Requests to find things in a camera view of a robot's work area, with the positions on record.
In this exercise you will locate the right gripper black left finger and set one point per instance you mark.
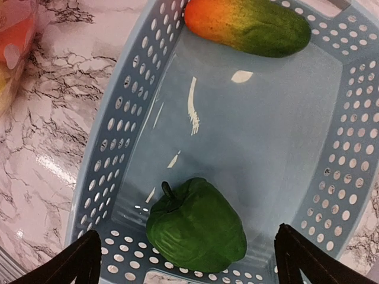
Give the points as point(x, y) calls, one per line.
point(80, 262)

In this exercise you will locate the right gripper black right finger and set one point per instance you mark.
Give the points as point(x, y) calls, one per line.
point(296, 256)

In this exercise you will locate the dark green toy avocado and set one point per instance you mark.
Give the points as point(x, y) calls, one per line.
point(194, 227)

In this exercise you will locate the grey plastic basket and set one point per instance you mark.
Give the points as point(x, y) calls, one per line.
point(291, 140)

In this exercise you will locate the orange green toy mango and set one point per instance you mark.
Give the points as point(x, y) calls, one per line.
point(261, 28)

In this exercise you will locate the clear zip top bag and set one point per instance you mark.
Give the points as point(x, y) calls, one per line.
point(13, 12)

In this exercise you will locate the yellow toy lemon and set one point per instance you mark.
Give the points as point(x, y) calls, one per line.
point(8, 87)

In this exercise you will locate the orange toy orange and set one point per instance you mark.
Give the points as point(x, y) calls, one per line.
point(18, 34)

